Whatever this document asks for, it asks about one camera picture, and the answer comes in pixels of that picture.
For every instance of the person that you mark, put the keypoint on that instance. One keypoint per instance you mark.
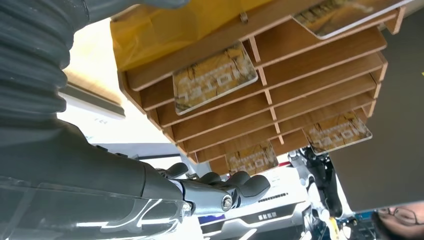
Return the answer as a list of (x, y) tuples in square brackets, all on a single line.
[(404, 222)]

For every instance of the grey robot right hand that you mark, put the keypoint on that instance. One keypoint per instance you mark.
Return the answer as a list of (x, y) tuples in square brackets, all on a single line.
[(82, 185)]

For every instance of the black humanoid robot legs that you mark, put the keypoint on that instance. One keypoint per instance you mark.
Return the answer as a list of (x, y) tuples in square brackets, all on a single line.
[(323, 179)]

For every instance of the white machine with black stripe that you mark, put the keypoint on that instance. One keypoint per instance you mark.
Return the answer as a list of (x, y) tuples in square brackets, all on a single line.
[(285, 185)]

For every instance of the wooden slotted card rack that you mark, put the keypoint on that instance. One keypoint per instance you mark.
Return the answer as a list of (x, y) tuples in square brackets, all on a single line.
[(314, 76)]

